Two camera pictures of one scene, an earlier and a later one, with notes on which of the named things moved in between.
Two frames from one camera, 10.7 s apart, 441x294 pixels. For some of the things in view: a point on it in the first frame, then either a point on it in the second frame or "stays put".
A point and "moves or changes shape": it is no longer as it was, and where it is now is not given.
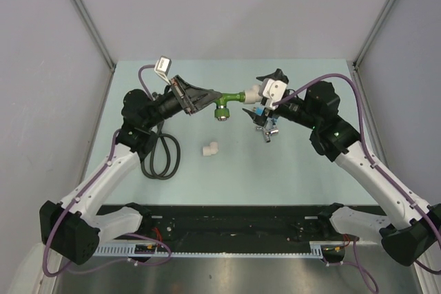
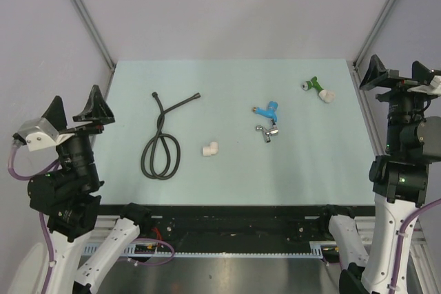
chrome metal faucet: (268, 133) stays put
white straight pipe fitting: (253, 96) moves or changes shape
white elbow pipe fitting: (212, 149) stays put
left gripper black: (194, 98) -> (97, 109)
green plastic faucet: (222, 111) moves or changes shape
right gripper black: (261, 120) -> (377, 74)
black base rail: (245, 224) stays put
